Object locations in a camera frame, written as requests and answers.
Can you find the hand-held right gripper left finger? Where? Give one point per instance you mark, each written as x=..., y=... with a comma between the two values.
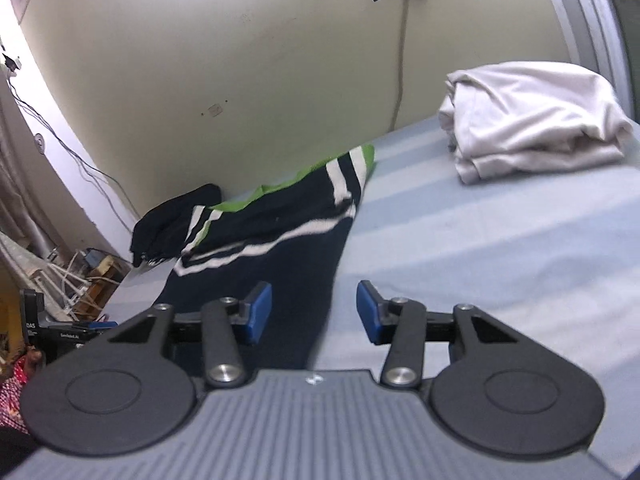
x=259, y=312

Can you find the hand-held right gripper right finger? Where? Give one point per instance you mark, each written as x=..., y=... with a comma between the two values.
x=367, y=312

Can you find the green navy striped knit sweater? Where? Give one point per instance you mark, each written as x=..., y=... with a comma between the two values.
x=260, y=270

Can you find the white ironing board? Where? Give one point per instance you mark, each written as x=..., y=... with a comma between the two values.
x=35, y=272

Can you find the brown wooden stand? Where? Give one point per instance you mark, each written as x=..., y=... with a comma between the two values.
x=107, y=280

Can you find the person's red patterned clothing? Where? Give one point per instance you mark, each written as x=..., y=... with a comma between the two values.
x=15, y=395

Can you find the blue power adapter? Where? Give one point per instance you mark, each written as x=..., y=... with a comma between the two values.
x=96, y=260

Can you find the blue striped bed sheet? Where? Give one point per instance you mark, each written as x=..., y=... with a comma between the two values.
x=475, y=260

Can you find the black garment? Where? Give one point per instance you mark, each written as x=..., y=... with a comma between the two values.
x=165, y=225

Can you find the grey curtain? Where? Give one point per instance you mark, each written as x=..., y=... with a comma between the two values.
x=20, y=185

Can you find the white folded cloth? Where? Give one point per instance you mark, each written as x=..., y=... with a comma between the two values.
x=535, y=120

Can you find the round wall socket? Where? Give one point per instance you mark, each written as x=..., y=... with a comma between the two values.
x=39, y=142

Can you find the small clear wall sticker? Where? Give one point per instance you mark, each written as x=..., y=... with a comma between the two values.
x=216, y=109

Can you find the black wall plug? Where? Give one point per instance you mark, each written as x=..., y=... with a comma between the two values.
x=10, y=61

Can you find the grey window frame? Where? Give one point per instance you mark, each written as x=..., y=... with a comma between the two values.
x=585, y=25

